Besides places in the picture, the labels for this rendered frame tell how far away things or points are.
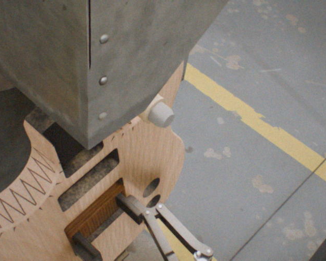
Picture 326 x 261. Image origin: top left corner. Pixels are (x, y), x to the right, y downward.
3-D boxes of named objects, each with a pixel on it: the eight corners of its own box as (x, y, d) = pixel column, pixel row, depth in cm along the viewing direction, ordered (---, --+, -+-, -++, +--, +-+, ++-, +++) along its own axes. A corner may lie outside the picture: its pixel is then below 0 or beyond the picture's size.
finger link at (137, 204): (150, 223, 65) (166, 207, 66) (124, 199, 67) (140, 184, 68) (151, 227, 66) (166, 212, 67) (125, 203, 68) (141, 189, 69)
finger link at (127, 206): (137, 216, 65) (142, 212, 65) (102, 183, 67) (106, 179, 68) (138, 225, 67) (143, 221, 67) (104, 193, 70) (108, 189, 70)
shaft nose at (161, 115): (151, 105, 51) (165, 99, 52) (145, 123, 52) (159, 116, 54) (165, 116, 50) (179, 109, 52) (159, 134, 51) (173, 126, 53)
